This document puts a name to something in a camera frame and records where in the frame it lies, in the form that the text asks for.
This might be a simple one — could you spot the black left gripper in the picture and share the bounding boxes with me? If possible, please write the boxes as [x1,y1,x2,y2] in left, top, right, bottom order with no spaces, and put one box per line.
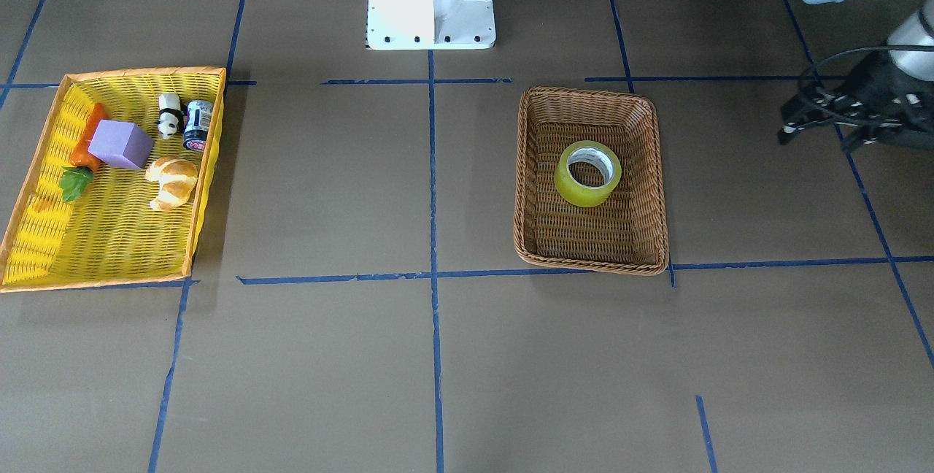
[777,50,933,153]

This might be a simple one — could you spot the yellow tape roll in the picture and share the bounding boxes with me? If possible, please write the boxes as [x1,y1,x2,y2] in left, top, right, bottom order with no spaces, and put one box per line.
[553,140,622,208]

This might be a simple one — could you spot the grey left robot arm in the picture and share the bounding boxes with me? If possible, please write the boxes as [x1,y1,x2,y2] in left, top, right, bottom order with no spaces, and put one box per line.
[777,0,933,153]

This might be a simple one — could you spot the brown wicker basket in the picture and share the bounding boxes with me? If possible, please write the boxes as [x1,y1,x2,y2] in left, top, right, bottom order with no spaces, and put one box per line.
[514,86,668,276]

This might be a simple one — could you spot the yellow plastic basket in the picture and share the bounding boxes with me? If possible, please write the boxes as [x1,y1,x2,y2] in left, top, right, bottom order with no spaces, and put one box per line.
[2,66,227,291]

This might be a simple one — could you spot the small dark can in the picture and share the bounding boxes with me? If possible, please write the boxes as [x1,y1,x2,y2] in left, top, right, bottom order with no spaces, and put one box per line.
[182,99,214,153]

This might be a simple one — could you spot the toy croissant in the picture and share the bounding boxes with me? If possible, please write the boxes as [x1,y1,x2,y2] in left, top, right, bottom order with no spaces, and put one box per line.
[144,156,199,211]

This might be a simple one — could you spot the toy panda figure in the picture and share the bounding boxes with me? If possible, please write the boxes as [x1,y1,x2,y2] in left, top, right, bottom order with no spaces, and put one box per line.
[157,93,185,140]

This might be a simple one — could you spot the purple foam block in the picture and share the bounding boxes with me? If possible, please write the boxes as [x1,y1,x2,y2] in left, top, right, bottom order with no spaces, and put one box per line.
[88,118,155,170]

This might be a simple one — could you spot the toy carrot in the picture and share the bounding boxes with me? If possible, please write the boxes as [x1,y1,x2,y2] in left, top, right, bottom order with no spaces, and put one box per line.
[58,103,107,203]

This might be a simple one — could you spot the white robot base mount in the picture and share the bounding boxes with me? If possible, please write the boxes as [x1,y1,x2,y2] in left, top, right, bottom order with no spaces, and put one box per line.
[365,0,497,51]

